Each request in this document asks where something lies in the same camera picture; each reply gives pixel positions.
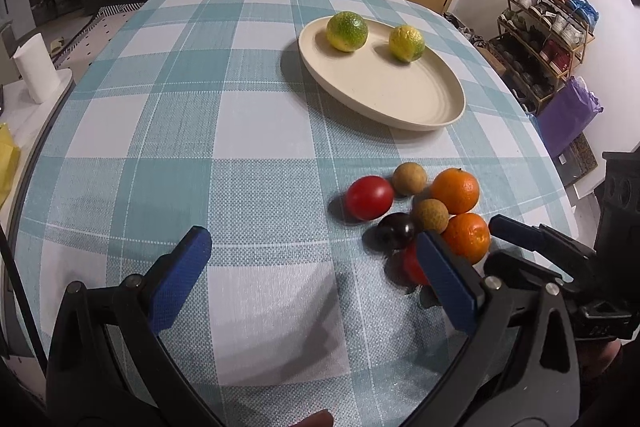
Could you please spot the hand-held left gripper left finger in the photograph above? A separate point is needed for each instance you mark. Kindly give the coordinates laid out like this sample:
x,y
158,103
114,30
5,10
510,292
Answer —
x,y
182,269

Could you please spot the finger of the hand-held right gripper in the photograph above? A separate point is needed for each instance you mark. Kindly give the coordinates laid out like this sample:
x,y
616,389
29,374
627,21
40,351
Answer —
x,y
512,231
520,268

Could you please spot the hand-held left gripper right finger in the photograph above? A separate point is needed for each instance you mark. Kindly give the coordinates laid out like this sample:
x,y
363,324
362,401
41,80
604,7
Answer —
x,y
447,279

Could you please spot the red tomato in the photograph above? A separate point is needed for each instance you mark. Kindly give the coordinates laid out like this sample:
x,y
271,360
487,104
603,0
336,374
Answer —
x,y
412,264
369,198

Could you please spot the orange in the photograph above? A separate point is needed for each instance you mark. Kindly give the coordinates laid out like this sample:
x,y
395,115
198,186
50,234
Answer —
x,y
456,191
467,238

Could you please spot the brown longan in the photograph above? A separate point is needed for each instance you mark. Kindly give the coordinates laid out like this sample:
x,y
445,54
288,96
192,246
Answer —
x,y
430,214
409,178

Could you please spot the dark purple plum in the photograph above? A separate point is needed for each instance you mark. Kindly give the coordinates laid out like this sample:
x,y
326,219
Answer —
x,y
395,231

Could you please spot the cream round plate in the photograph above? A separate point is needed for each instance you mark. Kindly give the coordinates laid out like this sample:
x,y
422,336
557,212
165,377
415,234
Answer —
x,y
390,94

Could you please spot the person's right hand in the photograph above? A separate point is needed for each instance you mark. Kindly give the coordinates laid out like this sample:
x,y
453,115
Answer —
x,y
602,359

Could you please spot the person's left hand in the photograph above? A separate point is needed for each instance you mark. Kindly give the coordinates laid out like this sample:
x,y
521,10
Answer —
x,y
312,419

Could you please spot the patterned doormat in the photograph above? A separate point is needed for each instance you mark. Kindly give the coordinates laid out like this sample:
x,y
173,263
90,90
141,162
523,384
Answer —
x,y
577,157

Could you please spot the purple bag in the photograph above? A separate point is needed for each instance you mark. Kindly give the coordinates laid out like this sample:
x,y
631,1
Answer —
x,y
570,117

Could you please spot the teal checked tablecloth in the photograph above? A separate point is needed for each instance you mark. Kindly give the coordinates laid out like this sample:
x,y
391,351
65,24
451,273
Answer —
x,y
200,107

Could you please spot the shoe rack with shoes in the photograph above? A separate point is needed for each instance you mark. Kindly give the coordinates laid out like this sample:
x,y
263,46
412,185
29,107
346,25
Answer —
x,y
545,37

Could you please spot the yellow cloth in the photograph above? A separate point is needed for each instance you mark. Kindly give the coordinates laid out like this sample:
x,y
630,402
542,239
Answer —
x,y
7,167

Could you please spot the white side table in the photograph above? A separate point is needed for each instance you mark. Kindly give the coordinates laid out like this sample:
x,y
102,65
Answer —
x,y
30,122

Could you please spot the yellow-green lime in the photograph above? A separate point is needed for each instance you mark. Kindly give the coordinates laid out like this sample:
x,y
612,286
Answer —
x,y
406,43

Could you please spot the white paper towel roll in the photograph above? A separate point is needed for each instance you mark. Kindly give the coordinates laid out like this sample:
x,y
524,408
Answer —
x,y
36,67

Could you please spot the green lime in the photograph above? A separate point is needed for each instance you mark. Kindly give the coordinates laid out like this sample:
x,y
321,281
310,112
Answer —
x,y
347,32

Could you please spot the black and white rug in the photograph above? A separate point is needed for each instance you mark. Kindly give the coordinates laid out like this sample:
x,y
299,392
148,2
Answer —
x,y
100,24

